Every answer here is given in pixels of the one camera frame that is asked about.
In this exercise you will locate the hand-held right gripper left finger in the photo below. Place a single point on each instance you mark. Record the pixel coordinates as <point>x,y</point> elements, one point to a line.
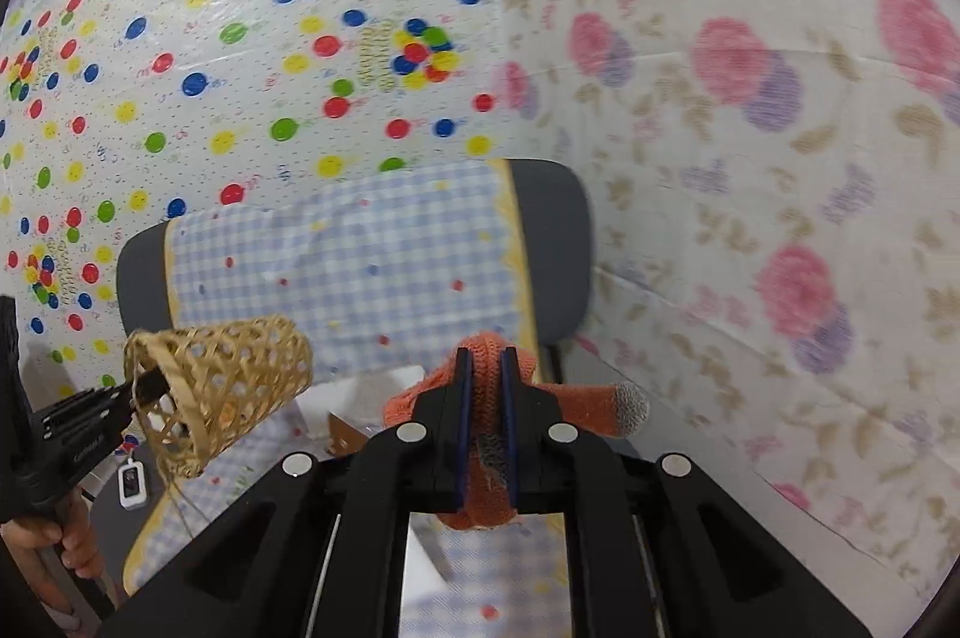
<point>463,420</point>

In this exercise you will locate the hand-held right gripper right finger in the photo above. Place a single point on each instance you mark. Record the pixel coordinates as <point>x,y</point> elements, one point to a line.
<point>510,420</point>

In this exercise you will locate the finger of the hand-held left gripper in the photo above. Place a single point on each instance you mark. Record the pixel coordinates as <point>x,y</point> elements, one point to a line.
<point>139,394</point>

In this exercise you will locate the orange knit glove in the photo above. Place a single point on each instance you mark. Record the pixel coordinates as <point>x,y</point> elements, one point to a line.
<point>585,402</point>

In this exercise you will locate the woven bamboo basket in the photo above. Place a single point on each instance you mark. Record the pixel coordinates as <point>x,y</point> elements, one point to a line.
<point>240,368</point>

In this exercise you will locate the person's left hand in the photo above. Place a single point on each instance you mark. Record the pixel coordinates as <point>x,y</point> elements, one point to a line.
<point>79,533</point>

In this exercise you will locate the white controller box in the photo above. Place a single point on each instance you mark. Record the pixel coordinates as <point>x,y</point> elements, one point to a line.
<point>133,484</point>

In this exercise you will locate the grey office chair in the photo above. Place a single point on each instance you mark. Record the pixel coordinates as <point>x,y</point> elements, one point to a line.
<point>555,233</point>

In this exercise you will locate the blue checkered cloth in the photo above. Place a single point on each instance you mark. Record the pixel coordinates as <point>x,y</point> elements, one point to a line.
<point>337,263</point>

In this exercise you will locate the balloon print plastic sheet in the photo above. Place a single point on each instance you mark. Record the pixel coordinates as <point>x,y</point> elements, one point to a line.
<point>225,83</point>

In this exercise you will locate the floral print plastic sheet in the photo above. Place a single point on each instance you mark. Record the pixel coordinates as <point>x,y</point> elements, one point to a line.
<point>750,196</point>

